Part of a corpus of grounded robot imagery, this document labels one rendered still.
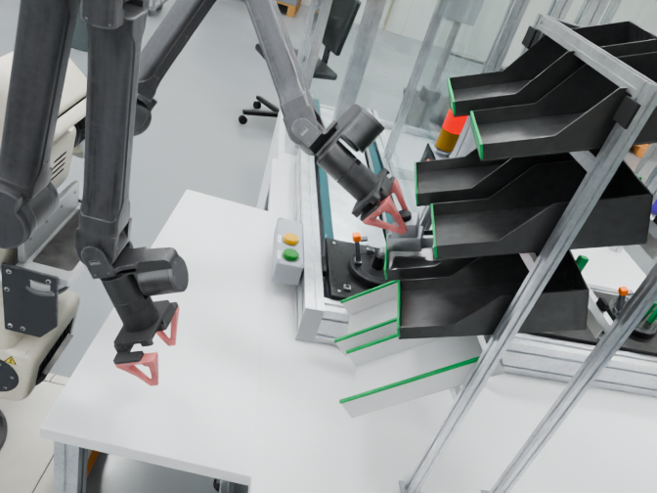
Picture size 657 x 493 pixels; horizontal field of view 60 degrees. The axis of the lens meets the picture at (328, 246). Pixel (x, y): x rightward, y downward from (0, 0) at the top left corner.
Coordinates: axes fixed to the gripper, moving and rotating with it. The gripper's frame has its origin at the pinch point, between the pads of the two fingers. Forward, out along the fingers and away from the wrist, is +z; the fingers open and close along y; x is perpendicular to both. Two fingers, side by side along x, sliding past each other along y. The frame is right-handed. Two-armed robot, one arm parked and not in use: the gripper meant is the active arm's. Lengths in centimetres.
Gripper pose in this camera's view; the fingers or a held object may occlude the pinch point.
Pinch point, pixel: (404, 222)
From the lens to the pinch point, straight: 105.6
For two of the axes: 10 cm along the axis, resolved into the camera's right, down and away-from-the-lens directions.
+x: -6.3, 5.2, 5.8
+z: 7.3, 6.5, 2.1
